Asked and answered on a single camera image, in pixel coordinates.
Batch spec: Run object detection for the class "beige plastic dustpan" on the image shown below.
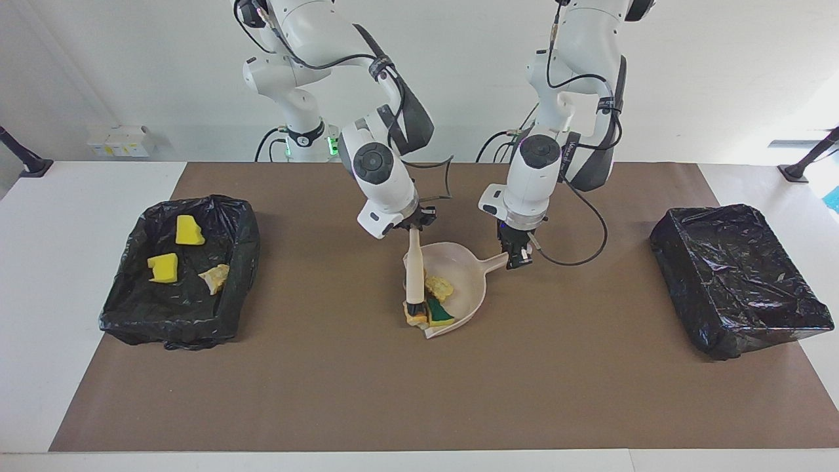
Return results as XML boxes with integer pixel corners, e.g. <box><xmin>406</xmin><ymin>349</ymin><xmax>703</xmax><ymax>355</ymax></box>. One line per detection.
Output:
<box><xmin>402</xmin><ymin>242</ymin><xmax>509</xmax><ymax>340</ymax></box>

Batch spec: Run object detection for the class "beige hand brush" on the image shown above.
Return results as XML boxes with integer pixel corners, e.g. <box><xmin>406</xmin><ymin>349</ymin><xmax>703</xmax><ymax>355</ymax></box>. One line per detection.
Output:
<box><xmin>405</xmin><ymin>228</ymin><xmax>427</xmax><ymax>315</ymax></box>

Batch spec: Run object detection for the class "pale bread piece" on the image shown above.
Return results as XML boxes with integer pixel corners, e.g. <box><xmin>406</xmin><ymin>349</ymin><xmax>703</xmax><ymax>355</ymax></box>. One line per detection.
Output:
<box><xmin>425</xmin><ymin>275</ymin><xmax>455</xmax><ymax>302</ymax></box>

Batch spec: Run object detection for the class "green and yellow sponge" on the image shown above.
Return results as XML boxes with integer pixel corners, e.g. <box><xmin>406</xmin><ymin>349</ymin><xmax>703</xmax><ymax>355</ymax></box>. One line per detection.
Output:
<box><xmin>427</xmin><ymin>298</ymin><xmax>456</xmax><ymax>326</ymax></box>

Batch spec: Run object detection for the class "pale torn bread chunk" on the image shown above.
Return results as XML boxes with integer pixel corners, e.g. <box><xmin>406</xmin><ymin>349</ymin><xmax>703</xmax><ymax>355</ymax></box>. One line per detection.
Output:
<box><xmin>199</xmin><ymin>264</ymin><xmax>230</xmax><ymax>296</ymax></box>

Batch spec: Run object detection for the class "squarish yellow sponge piece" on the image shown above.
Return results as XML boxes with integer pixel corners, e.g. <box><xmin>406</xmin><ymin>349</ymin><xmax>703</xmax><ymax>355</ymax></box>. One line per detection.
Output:
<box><xmin>175</xmin><ymin>214</ymin><xmax>206</xmax><ymax>246</ymax></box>

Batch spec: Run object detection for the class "notched yellow sponge piece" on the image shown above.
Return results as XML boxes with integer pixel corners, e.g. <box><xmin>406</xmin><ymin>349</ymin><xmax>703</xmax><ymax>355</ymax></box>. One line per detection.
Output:
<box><xmin>147</xmin><ymin>253</ymin><xmax>180</xmax><ymax>284</ymax></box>

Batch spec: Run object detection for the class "black bag-lined bin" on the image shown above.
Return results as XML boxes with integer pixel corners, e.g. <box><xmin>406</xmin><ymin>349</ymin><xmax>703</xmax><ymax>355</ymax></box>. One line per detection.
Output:
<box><xmin>98</xmin><ymin>194</ymin><xmax>261</xmax><ymax>351</ymax></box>
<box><xmin>649</xmin><ymin>204</ymin><xmax>836</xmax><ymax>361</ymax></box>

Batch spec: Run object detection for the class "brown table mat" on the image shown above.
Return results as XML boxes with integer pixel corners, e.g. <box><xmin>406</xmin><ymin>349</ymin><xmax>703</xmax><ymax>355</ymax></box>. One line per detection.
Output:
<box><xmin>49</xmin><ymin>162</ymin><xmax>839</xmax><ymax>453</ymax></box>

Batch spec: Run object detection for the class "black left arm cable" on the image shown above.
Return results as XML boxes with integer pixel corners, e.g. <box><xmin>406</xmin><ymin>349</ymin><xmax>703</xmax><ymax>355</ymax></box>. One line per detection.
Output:
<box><xmin>531</xmin><ymin>0</ymin><xmax>623</xmax><ymax>267</ymax></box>

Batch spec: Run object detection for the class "black base cable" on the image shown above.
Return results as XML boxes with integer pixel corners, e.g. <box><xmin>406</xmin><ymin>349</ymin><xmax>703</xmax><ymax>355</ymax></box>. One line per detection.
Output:
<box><xmin>254</xmin><ymin>128</ymin><xmax>292</xmax><ymax>163</ymax></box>
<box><xmin>475</xmin><ymin>128</ymin><xmax>526</xmax><ymax>163</ymax></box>

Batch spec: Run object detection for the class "black camera stand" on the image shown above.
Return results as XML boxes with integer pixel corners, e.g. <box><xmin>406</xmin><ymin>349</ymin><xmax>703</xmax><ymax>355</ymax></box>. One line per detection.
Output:
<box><xmin>0</xmin><ymin>125</ymin><xmax>54</xmax><ymax>178</ymax></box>
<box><xmin>777</xmin><ymin>127</ymin><xmax>839</xmax><ymax>184</ymax></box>

